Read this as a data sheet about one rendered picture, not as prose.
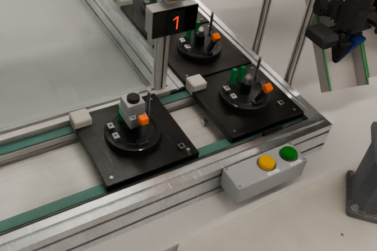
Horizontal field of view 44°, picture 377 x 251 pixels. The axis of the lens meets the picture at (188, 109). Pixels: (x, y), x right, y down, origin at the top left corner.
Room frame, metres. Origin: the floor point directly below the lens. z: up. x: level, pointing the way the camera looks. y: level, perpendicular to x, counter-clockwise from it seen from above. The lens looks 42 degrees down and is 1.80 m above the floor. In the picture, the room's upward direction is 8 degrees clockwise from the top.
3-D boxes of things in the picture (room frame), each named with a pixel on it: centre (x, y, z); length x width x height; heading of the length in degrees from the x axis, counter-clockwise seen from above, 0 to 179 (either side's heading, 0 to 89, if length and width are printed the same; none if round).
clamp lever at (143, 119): (0.76, 0.10, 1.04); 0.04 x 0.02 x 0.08; 35
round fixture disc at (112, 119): (0.79, 0.13, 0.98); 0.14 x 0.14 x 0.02
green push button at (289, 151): (0.80, -0.26, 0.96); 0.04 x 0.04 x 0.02
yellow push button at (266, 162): (0.76, -0.20, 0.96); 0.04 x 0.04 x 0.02
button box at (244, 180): (0.76, -0.20, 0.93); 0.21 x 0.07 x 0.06; 125
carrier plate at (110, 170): (0.79, 0.13, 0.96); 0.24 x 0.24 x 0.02; 35
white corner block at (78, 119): (0.82, 0.26, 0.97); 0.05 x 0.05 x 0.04; 35
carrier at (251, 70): (0.99, -0.15, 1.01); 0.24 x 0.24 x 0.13; 35
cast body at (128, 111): (0.80, 0.13, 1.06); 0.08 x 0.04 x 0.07; 36
